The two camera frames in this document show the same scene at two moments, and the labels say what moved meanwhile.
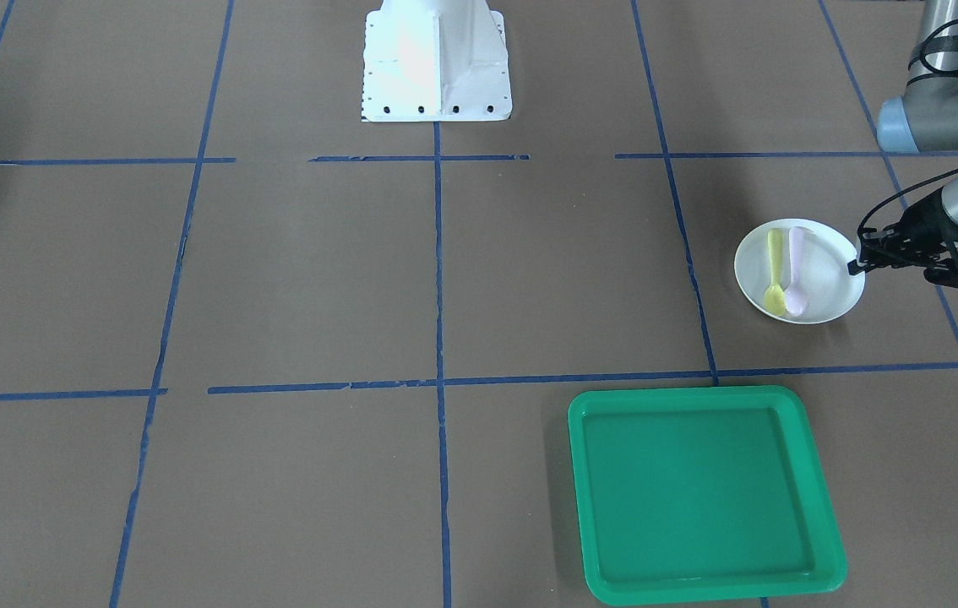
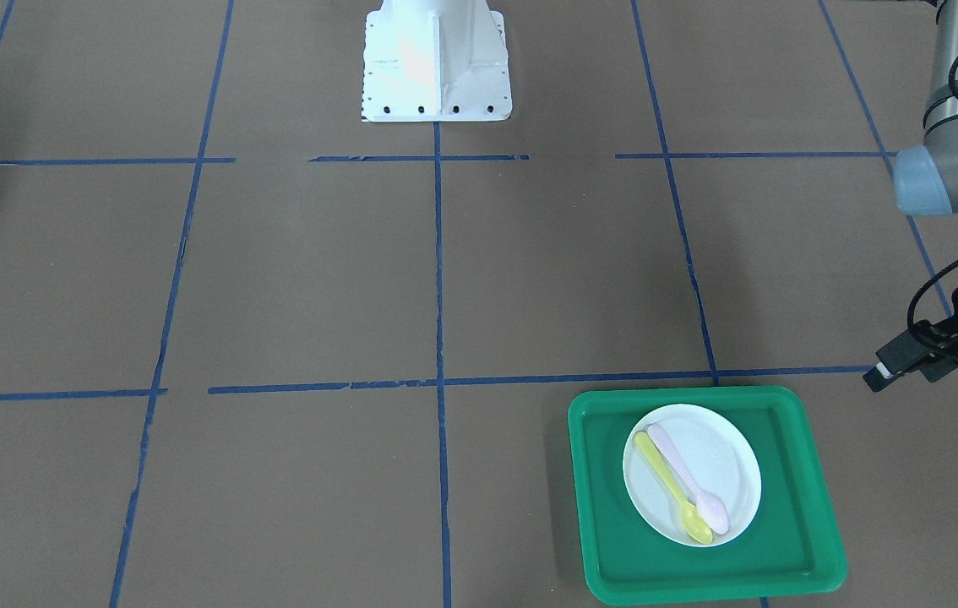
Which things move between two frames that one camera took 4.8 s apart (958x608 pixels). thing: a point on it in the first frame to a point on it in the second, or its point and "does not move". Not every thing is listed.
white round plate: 831,291 to 693,474
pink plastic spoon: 796,295 to 712,510
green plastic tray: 701,494 does not move
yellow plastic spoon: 774,296 to 696,518
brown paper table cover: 209,338 does not move
